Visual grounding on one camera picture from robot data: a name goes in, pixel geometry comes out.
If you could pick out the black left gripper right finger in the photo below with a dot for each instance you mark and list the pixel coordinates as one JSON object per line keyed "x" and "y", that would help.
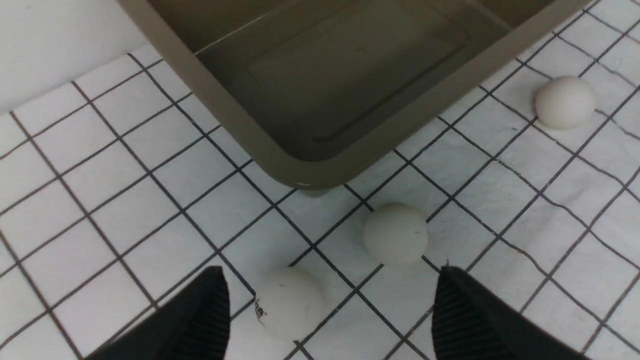
{"x": 469, "y": 322}

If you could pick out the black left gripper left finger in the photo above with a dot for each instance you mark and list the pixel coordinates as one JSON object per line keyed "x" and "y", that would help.
{"x": 194, "y": 325}

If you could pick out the white ping-pong ball with logo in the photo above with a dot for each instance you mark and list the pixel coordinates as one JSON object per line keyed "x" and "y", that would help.
{"x": 290, "y": 303}

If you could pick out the plain white ping-pong ball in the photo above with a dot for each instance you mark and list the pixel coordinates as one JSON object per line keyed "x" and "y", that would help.
{"x": 396, "y": 234}

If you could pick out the olive plastic storage bin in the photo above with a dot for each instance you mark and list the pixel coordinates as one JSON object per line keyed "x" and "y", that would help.
{"x": 316, "y": 91}

